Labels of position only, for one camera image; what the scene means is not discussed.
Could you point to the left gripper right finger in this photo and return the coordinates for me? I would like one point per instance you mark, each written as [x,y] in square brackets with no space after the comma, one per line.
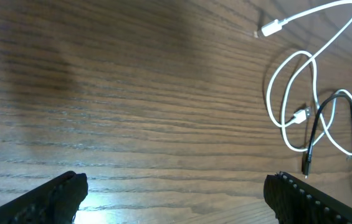
[297,202]

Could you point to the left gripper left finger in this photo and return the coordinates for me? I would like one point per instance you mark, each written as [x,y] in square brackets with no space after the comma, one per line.
[56,201]

